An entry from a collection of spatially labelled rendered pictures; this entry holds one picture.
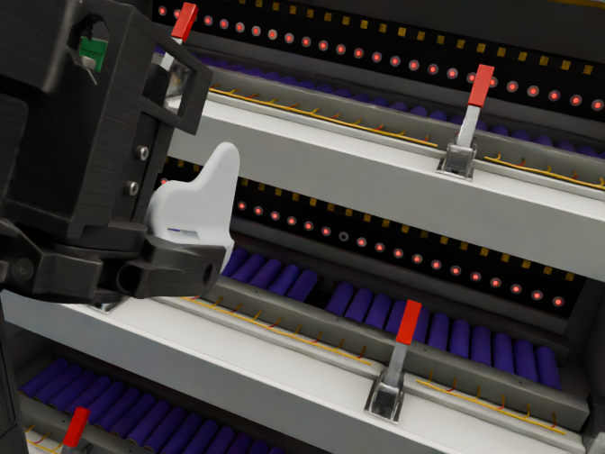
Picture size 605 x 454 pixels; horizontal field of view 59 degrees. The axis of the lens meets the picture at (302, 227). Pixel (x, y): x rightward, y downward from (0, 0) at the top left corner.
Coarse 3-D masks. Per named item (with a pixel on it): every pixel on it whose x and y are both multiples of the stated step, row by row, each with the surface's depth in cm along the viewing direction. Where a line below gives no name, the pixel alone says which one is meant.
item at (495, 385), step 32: (224, 288) 51; (256, 288) 51; (288, 320) 50; (320, 320) 48; (352, 320) 49; (384, 352) 47; (416, 352) 46; (448, 352) 47; (448, 384) 46; (480, 384) 45; (512, 384) 45; (512, 416) 43; (544, 416) 44; (576, 416) 43
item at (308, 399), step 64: (320, 256) 59; (64, 320) 48; (128, 320) 47; (192, 320) 49; (256, 320) 51; (192, 384) 46; (256, 384) 44; (320, 384) 44; (576, 384) 50; (320, 448) 44; (384, 448) 41; (448, 448) 40; (512, 448) 41
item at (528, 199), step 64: (192, 0) 62; (256, 0) 59; (256, 64) 59; (320, 64) 59; (384, 64) 57; (448, 64) 55; (512, 64) 53; (576, 64) 51; (256, 128) 44; (320, 128) 47; (384, 128) 48; (448, 128) 46; (512, 128) 53; (576, 128) 53; (320, 192) 44; (384, 192) 42; (448, 192) 40; (512, 192) 40; (576, 192) 42; (576, 256) 39
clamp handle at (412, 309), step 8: (408, 304) 43; (416, 304) 43; (408, 312) 43; (416, 312) 43; (408, 320) 43; (416, 320) 43; (400, 328) 43; (408, 328) 43; (400, 336) 43; (408, 336) 43; (400, 344) 43; (408, 344) 42; (400, 352) 43; (392, 360) 43; (400, 360) 42; (392, 368) 42; (400, 368) 42; (392, 376) 42; (384, 384) 42; (392, 384) 42
